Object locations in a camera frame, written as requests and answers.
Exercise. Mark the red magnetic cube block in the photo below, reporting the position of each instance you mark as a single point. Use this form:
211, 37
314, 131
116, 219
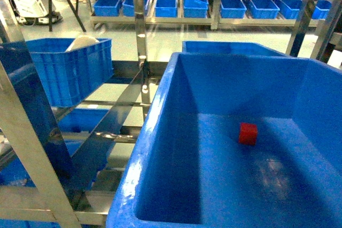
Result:
248, 134

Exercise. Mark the far shelf rack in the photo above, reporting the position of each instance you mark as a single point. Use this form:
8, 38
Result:
213, 18

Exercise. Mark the blue crate on left shelf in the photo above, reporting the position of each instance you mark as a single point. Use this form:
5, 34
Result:
69, 77

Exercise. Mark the stainless steel shelf frame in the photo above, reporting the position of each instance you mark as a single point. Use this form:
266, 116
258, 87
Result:
30, 125

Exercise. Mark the blue bin behind target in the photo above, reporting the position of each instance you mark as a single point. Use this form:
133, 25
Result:
245, 48

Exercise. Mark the large blue target bin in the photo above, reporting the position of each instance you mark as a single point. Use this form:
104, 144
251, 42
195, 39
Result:
188, 169

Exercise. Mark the white object in crate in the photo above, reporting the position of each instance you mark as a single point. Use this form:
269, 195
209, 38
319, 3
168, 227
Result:
82, 41

